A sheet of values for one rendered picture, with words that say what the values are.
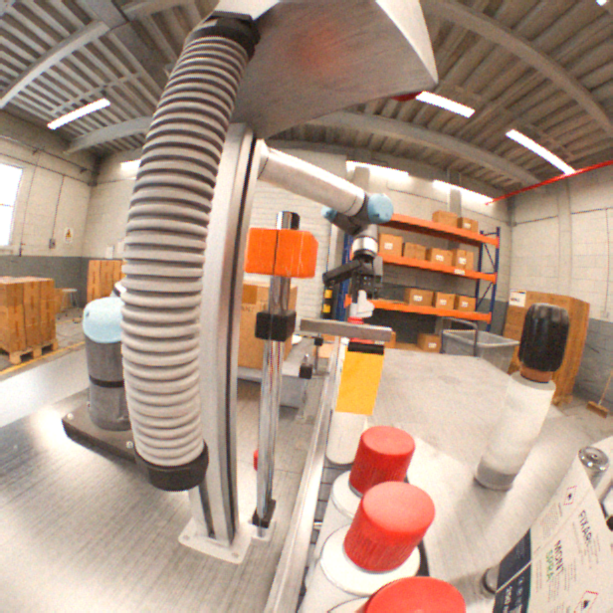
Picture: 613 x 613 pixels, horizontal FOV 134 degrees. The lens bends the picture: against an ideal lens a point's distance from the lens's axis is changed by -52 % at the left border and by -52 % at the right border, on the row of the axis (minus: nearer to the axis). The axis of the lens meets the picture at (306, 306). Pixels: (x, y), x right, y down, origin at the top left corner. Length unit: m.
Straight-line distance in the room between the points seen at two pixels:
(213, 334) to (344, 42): 0.20
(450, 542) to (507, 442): 0.17
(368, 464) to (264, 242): 0.14
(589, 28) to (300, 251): 3.31
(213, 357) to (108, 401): 0.37
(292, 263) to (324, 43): 0.13
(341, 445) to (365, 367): 0.24
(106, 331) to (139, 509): 0.29
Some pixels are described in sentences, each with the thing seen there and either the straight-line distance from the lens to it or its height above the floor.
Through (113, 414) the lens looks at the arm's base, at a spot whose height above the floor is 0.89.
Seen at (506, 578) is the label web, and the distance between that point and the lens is 0.31.
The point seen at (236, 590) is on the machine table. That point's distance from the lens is 0.36.
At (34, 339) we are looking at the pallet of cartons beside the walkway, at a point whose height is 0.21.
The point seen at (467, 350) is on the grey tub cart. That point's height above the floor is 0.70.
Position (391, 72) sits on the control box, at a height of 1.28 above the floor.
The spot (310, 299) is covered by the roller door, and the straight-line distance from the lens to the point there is 4.60.
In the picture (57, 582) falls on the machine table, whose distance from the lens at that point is 0.41.
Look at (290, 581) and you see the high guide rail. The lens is 0.22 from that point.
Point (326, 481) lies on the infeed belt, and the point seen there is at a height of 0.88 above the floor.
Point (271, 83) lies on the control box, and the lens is 0.18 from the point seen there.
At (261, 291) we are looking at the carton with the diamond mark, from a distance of 0.83.
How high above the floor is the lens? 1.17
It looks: 7 degrees down
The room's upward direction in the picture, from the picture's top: 6 degrees clockwise
